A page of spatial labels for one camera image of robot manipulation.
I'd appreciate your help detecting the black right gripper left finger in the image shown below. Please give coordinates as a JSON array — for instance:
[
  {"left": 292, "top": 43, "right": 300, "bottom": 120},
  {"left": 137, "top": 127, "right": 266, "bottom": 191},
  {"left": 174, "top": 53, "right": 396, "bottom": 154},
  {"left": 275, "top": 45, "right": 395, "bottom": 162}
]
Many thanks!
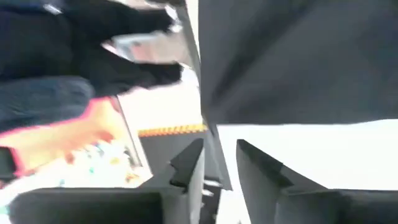
[{"left": 9, "top": 138, "right": 206, "bottom": 224}]

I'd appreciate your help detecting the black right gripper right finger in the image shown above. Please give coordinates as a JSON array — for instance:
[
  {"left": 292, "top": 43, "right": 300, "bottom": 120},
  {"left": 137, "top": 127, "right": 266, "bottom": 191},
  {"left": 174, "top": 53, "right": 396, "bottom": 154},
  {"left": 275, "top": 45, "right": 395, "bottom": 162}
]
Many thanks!
[{"left": 236, "top": 139, "right": 398, "bottom": 224}]

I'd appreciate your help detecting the hazard striped floor mat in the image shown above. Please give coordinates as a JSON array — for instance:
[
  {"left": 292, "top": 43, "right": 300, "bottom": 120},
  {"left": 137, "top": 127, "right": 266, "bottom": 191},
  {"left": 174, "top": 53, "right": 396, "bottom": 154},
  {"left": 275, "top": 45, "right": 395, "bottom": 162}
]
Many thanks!
[{"left": 137, "top": 123, "right": 209, "bottom": 180}]

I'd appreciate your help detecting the person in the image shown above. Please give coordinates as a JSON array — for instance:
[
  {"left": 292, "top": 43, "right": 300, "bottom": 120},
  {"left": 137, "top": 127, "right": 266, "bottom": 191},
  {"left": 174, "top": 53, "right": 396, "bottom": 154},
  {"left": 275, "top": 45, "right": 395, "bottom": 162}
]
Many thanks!
[{"left": 0, "top": 0, "right": 96, "bottom": 133}]

